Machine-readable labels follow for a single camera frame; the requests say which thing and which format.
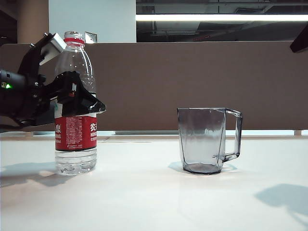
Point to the long ceiling light strip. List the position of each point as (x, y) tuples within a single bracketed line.
[(216, 17)]

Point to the white partition support post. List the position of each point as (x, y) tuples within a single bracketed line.
[(298, 133)]

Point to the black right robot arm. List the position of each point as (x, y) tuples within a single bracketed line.
[(300, 43)]

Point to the brown desk partition panel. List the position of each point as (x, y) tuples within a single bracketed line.
[(192, 79)]

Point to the clear red-label water bottle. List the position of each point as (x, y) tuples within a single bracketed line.
[(75, 134)]

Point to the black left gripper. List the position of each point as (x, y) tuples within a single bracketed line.
[(36, 96)]

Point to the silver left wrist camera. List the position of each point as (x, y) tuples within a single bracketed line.
[(54, 47)]

